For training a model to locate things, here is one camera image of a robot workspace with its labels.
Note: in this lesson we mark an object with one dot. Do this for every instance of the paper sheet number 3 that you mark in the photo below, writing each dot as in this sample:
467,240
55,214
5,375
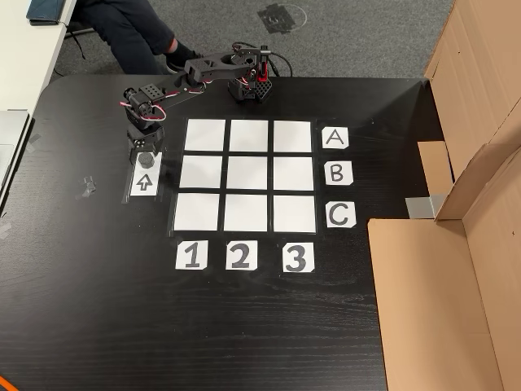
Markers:
298,257

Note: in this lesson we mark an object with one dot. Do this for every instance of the brown cardboard panel with flap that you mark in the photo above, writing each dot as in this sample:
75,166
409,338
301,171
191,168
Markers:
427,305

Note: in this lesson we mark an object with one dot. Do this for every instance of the white arrow paper sheet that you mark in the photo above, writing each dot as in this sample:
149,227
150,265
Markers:
144,183

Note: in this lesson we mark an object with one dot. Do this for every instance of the person's leg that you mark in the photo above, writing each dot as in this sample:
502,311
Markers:
122,28

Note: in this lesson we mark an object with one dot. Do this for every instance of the clear tape strip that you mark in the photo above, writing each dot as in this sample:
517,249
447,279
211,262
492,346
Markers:
34,142
4,231

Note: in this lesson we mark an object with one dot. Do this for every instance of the black octagonal token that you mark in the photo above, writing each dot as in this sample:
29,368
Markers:
145,160

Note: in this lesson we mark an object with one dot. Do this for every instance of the paper sheet letter A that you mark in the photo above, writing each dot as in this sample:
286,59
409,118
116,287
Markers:
335,138

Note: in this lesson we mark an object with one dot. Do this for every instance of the black floor tape patch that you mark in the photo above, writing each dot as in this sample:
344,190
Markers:
278,18

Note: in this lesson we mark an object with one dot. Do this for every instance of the red black bar clamp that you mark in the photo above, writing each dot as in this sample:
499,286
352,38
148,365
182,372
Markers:
264,69

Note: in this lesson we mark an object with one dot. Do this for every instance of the paper sheet number 2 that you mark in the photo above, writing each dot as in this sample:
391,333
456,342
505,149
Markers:
241,255

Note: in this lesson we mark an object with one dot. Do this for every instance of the person's black shoe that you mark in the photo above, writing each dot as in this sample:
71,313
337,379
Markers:
183,55

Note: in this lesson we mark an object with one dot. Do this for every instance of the white paper grid square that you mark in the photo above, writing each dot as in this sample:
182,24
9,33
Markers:
245,212
294,213
293,173
247,173
248,135
201,173
196,212
292,135

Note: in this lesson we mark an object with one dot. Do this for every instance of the grey metal chair leg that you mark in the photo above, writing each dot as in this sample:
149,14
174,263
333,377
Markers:
81,32

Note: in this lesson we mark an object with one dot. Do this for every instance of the white desk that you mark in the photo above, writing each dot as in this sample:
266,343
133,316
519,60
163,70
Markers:
24,53

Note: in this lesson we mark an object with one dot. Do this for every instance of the grey laptop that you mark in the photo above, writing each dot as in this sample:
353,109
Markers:
10,134

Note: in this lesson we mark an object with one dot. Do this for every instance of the paper sheet letter C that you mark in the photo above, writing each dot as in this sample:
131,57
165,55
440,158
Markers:
340,215

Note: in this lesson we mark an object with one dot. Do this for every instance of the grey tape piece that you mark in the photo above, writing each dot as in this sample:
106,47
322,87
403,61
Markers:
423,207

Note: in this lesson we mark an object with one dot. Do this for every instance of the paper sheet letter B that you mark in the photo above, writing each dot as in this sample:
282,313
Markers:
338,173

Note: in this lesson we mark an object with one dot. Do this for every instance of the paper sheet number 1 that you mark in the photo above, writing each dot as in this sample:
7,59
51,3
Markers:
191,255

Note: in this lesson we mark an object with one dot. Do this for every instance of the dark blue pouch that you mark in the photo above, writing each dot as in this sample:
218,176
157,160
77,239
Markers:
49,10

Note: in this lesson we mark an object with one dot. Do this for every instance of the crumpled clear tape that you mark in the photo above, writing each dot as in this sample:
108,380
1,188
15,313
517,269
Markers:
87,187

